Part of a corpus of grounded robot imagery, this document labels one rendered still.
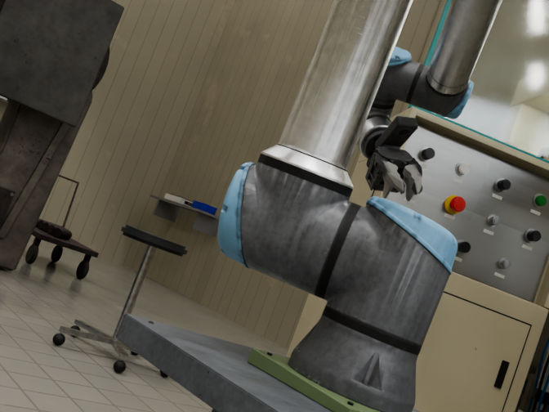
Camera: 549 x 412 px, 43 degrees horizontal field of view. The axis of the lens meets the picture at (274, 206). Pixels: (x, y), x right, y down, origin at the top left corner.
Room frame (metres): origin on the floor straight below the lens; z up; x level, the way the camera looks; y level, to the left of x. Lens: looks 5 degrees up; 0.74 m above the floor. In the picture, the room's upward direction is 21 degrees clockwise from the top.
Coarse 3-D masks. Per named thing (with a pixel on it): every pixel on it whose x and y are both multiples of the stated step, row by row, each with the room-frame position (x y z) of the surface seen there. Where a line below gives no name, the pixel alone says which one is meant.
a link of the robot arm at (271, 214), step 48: (336, 0) 0.98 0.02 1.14; (384, 0) 0.94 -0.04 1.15; (336, 48) 0.96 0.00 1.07; (384, 48) 0.97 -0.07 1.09; (336, 96) 0.96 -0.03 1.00; (288, 144) 0.99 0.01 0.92; (336, 144) 0.98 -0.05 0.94; (240, 192) 0.98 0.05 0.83; (288, 192) 0.96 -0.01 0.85; (336, 192) 0.98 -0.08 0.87; (240, 240) 0.99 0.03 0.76; (288, 240) 0.97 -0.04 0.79
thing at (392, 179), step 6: (384, 162) 1.36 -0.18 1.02; (390, 168) 1.34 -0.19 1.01; (396, 168) 1.35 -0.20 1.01; (390, 174) 1.33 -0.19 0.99; (396, 174) 1.33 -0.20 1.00; (384, 180) 1.37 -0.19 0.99; (390, 180) 1.33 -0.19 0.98; (396, 180) 1.32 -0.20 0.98; (402, 180) 1.32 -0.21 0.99; (384, 186) 1.37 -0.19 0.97; (390, 186) 1.33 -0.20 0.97; (396, 186) 1.31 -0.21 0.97; (402, 186) 1.31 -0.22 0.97; (384, 192) 1.36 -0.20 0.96; (402, 192) 1.31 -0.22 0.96
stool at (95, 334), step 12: (132, 228) 3.61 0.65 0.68; (144, 240) 3.57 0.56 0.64; (156, 240) 3.55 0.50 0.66; (168, 240) 3.66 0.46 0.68; (168, 252) 3.60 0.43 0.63; (180, 252) 3.64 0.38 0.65; (144, 264) 3.71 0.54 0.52; (144, 276) 3.72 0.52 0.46; (132, 288) 3.71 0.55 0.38; (132, 300) 3.71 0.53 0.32; (84, 324) 3.85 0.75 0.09; (120, 324) 3.71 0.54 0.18; (60, 336) 3.52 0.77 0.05; (84, 336) 3.60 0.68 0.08; (96, 336) 3.64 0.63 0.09; (108, 336) 3.75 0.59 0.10; (120, 348) 3.54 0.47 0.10; (120, 360) 3.44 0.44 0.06; (120, 372) 3.43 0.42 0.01
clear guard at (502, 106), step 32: (448, 0) 1.80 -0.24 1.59; (512, 0) 1.83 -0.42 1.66; (544, 0) 1.84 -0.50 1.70; (512, 32) 1.83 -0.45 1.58; (544, 32) 1.84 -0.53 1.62; (480, 64) 1.82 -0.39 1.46; (512, 64) 1.83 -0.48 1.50; (544, 64) 1.85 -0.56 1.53; (480, 96) 1.83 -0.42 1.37; (512, 96) 1.84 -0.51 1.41; (544, 96) 1.85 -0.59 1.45; (480, 128) 1.83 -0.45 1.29; (512, 128) 1.84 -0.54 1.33; (544, 128) 1.85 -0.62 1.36; (544, 160) 1.85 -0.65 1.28
